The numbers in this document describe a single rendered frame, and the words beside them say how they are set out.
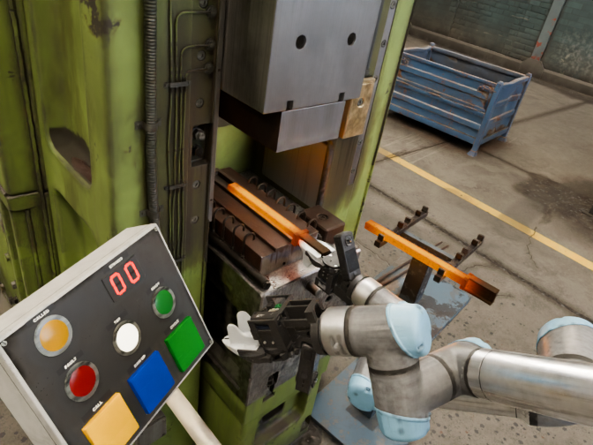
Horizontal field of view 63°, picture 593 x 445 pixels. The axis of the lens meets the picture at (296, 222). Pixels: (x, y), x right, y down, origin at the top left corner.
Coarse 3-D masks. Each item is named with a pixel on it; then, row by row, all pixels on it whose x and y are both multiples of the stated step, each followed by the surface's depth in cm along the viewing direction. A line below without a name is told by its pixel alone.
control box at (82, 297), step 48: (144, 240) 86; (48, 288) 75; (96, 288) 76; (144, 288) 84; (0, 336) 63; (96, 336) 75; (144, 336) 83; (0, 384) 67; (48, 384) 67; (96, 384) 73; (48, 432) 68
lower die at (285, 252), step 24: (216, 168) 153; (216, 192) 142; (264, 192) 146; (216, 216) 133; (240, 216) 133; (264, 216) 133; (288, 216) 137; (240, 240) 126; (264, 240) 126; (288, 240) 127; (264, 264) 123
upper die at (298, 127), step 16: (224, 96) 114; (224, 112) 116; (240, 112) 111; (256, 112) 107; (288, 112) 102; (304, 112) 105; (320, 112) 109; (336, 112) 112; (240, 128) 113; (256, 128) 108; (272, 128) 104; (288, 128) 104; (304, 128) 108; (320, 128) 111; (336, 128) 115; (272, 144) 106; (288, 144) 106; (304, 144) 110
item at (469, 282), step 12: (372, 228) 151; (384, 228) 151; (396, 240) 147; (408, 252) 145; (420, 252) 143; (432, 264) 140; (444, 264) 140; (456, 276) 136; (468, 276) 135; (468, 288) 136; (480, 288) 133; (492, 288) 132; (492, 300) 132
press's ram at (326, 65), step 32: (256, 0) 89; (288, 0) 87; (320, 0) 92; (352, 0) 98; (224, 32) 99; (256, 32) 92; (288, 32) 91; (320, 32) 96; (352, 32) 103; (224, 64) 102; (256, 64) 94; (288, 64) 95; (320, 64) 101; (352, 64) 108; (256, 96) 97; (288, 96) 99; (320, 96) 106; (352, 96) 113
